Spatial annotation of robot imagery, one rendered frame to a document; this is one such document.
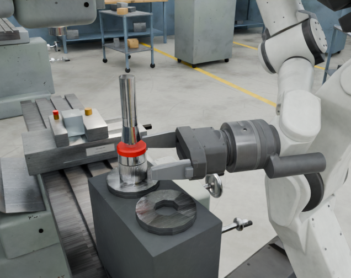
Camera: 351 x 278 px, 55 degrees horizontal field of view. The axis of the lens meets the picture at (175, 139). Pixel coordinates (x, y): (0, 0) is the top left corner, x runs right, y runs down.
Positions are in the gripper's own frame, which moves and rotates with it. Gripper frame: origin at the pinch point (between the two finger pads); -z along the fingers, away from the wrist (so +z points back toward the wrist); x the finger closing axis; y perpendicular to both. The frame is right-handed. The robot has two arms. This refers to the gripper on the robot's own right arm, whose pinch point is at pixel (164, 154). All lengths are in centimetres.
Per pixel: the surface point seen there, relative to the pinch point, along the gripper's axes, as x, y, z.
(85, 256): -3.9, 23.5, -15.6
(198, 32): -465, 61, 140
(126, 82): 1.1, -13.1, -5.4
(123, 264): 8.2, 14.6, -8.5
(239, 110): -284, 117, 139
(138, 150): 2.0, -2.4, -4.5
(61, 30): -48, -13, -18
